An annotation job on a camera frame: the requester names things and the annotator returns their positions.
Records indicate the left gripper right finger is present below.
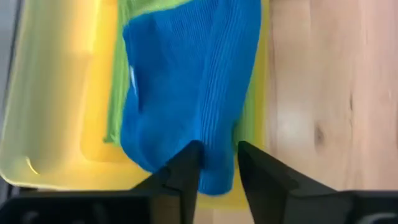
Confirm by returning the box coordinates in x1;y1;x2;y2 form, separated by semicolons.
238;140;343;224

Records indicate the blue microfiber towel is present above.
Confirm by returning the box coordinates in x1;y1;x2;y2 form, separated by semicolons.
119;0;262;197

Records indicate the green microfiber towel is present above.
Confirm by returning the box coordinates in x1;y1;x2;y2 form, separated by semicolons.
104;0;269;150

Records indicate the yellow translucent plastic bin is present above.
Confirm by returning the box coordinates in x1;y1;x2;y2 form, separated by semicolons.
0;0;271;211

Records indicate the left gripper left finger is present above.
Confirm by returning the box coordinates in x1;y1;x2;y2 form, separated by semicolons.
130;140;203;224

